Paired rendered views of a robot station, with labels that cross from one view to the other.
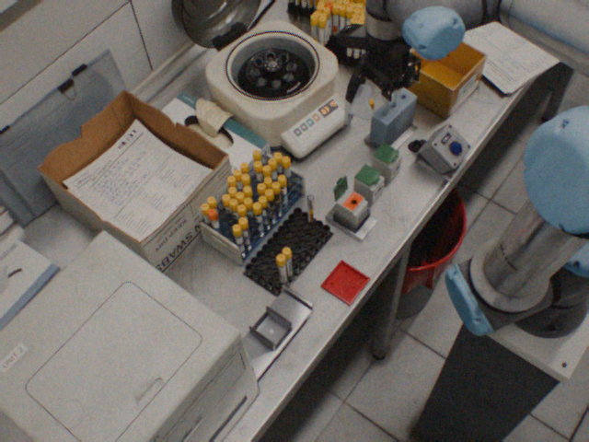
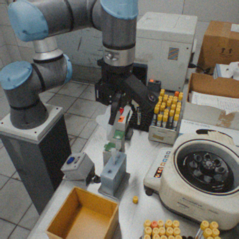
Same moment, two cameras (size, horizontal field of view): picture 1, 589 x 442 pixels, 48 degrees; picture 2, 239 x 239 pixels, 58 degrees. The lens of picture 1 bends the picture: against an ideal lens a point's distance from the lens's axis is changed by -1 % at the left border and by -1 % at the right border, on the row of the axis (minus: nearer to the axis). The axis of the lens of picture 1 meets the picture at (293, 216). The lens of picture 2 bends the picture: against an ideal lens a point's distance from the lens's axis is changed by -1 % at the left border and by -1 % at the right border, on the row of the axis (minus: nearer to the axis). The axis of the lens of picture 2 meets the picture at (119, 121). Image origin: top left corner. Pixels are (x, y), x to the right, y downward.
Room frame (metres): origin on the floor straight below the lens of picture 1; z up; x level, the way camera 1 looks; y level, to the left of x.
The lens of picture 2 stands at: (1.27, -0.37, 1.49)
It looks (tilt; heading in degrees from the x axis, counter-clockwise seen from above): 41 degrees down; 157
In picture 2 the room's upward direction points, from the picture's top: straight up
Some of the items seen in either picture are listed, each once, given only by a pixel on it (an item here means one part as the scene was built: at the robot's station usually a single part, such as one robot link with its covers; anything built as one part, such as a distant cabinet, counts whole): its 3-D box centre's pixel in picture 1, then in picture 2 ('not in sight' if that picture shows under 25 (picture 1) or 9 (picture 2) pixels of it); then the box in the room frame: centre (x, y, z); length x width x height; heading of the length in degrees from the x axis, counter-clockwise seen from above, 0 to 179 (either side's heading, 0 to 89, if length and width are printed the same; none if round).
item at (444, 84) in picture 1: (442, 74); (85, 225); (1.00, -0.35, 0.93); 0.13 x 0.13 x 0.10; 44
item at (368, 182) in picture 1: (368, 184); (117, 140); (0.74, -0.16, 0.91); 0.05 x 0.04 x 0.07; 48
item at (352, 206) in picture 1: (352, 209); (120, 125); (0.68, -0.11, 0.92); 0.05 x 0.04 x 0.06; 48
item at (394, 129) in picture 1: (392, 121); (114, 174); (0.88, -0.22, 0.93); 0.10 x 0.07 x 0.10; 133
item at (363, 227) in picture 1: (351, 216); (120, 130); (0.68, -0.11, 0.89); 0.09 x 0.05 x 0.04; 48
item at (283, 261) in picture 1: (287, 239); (143, 106); (0.62, 0.01, 0.93); 0.17 x 0.09 x 0.11; 139
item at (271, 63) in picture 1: (273, 75); (206, 170); (1.00, 0.02, 0.97); 0.15 x 0.15 x 0.07
